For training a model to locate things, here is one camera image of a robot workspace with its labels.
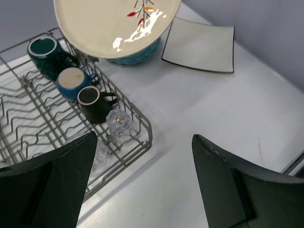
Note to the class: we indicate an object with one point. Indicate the teal scalloped plate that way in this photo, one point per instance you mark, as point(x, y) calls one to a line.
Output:
point(138, 57)

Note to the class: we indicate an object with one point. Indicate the clear glass mug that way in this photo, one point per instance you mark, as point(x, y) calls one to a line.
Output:
point(102, 153)

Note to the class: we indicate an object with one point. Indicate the white square plate black rim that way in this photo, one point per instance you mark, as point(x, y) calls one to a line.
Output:
point(200, 46)

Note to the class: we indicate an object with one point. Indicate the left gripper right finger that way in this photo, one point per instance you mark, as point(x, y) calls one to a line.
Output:
point(239, 194)

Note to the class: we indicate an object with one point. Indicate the grey wire dish rack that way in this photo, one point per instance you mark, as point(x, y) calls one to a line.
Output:
point(36, 118)

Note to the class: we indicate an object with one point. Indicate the teal green mug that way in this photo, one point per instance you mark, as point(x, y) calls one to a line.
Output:
point(49, 57)

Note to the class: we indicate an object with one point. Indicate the aluminium rail frame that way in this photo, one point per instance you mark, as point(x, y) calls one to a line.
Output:
point(294, 167)

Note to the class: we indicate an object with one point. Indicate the cream yellow plate leaf motif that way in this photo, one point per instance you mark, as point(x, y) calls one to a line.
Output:
point(114, 28)

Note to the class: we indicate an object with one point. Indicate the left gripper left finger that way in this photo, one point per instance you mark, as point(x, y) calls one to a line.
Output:
point(47, 191)

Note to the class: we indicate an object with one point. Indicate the brown mug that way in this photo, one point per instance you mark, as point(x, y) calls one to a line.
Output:
point(96, 105)

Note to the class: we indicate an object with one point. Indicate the clear drinking glass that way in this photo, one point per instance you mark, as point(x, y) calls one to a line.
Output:
point(119, 123)

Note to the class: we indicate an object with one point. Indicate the dark blue mug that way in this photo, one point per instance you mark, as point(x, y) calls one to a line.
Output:
point(72, 80)

